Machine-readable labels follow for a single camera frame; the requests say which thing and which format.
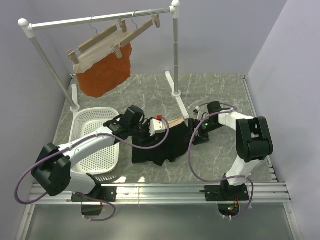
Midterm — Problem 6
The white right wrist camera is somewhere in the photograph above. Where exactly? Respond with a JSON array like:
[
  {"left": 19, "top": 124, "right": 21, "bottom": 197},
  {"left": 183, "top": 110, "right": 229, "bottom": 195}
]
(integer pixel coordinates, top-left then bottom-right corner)
[{"left": 193, "top": 106, "right": 209, "bottom": 121}]

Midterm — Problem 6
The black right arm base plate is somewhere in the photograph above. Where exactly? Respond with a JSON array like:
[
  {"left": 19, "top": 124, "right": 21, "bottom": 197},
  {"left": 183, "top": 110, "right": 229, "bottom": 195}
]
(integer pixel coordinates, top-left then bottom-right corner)
[{"left": 200, "top": 184, "right": 250, "bottom": 202}]

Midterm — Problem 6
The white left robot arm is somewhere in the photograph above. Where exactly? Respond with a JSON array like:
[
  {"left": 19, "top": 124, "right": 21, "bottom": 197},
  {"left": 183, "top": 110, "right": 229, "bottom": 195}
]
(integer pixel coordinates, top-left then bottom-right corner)
[{"left": 30, "top": 105, "right": 164, "bottom": 201}]

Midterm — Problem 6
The orange shorts beige waistband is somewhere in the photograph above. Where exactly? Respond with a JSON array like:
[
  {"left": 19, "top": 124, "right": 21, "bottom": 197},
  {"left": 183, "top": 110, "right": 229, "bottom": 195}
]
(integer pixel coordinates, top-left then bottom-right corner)
[{"left": 73, "top": 32, "right": 132, "bottom": 98}]

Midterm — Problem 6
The white perforated plastic basket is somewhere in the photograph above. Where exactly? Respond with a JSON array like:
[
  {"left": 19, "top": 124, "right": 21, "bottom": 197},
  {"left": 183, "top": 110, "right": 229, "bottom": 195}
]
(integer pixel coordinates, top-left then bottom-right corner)
[{"left": 69, "top": 107, "right": 120, "bottom": 175}]

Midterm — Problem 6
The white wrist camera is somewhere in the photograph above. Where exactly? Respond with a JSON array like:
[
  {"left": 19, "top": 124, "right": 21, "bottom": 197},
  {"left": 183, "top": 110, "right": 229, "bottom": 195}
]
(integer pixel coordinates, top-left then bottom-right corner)
[
  {"left": 193, "top": 106, "right": 209, "bottom": 121},
  {"left": 149, "top": 115, "right": 168, "bottom": 137}
]

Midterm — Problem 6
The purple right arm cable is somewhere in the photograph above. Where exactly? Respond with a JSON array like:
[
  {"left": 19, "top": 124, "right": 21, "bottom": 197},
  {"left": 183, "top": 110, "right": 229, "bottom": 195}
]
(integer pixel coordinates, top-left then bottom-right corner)
[{"left": 187, "top": 102, "right": 255, "bottom": 220}]

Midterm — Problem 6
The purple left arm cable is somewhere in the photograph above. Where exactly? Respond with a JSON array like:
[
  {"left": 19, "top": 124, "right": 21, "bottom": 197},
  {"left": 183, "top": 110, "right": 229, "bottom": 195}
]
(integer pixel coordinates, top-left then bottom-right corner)
[{"left": 14, "top": 117, "right": 171, "bottom": 222}]

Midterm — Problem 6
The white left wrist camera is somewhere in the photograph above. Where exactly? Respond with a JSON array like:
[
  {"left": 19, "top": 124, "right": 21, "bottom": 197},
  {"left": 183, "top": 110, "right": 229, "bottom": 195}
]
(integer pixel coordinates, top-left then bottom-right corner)
[{"left": 149, "top": 115, "right": 168, "bottom": 137}]

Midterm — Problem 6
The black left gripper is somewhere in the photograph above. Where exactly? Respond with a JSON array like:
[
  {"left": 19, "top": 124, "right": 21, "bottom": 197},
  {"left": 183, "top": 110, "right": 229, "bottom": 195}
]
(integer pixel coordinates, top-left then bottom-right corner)
[{"left": 129, "top": 117, "right": 159, "bottom": 148}]

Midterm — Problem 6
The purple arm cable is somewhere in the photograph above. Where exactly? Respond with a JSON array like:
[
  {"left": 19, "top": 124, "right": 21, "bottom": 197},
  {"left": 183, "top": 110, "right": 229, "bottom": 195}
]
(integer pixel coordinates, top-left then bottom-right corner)
[
  {"left": 14, "top": 117, "right": 171, "bottom": 222},
  {"left": 187, "top": 102, "right": 255, "bottom": 220}
]

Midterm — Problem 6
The aluminium front rail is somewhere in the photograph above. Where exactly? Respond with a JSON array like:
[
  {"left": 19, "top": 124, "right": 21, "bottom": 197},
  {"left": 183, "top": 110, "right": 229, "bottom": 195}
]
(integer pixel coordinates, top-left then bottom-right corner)
[{"left": 26, "top": 181, "right": 293, "bottom": 206}]

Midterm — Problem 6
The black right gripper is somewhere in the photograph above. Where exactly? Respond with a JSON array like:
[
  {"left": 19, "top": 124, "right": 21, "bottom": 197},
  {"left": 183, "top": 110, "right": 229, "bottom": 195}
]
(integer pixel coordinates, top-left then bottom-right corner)
[{"left": 183, "top": 117, "right": 225, "bottom": 146}]

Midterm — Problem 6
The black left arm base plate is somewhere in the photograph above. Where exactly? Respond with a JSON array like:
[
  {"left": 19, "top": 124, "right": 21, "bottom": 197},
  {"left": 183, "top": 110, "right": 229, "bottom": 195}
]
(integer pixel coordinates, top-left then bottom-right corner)
[{"left": 71, "top": 185, "right": 117, "bottom": 203}]

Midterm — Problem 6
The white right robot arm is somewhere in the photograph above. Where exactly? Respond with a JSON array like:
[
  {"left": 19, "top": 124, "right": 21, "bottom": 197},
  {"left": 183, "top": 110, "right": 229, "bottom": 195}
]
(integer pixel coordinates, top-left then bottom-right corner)
[{"left": 188, "top": 101, "right": 274, "bottom": 201}]

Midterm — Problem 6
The silver white clothes rack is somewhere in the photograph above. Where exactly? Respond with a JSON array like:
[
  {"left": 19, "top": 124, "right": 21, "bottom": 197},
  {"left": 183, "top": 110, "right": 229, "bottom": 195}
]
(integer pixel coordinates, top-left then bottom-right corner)
[{"left": 18, "top": 0, "right": 190, "bottom": 120}]

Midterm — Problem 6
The black underwear beige waistband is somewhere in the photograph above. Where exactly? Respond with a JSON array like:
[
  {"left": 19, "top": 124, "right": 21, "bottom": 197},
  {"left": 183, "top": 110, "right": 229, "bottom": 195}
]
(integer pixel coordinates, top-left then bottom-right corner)
[{"left": 131, "top": 120, "right": 193, "bottom": 167}]

